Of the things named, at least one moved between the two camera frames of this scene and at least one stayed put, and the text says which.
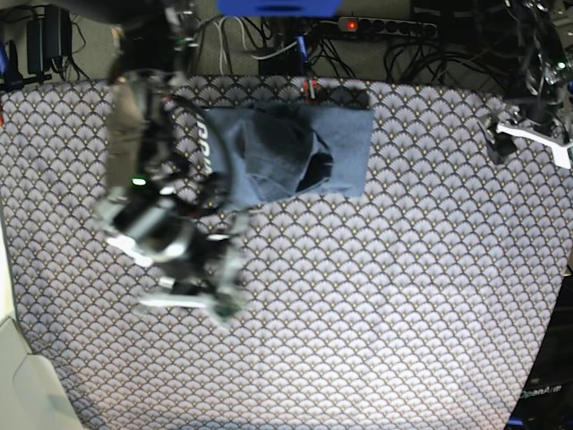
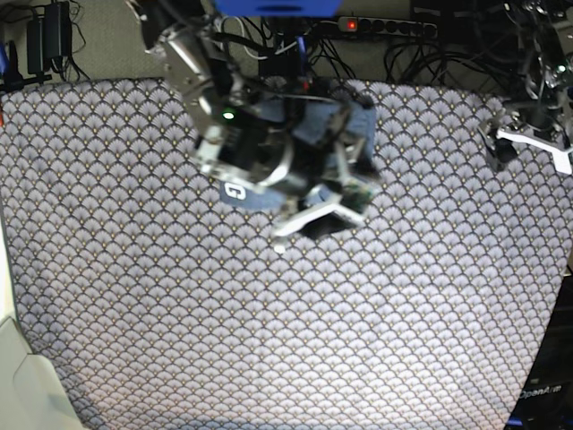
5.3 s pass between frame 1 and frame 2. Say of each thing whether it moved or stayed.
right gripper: stayed
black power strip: stayed
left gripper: moved
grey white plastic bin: stayed
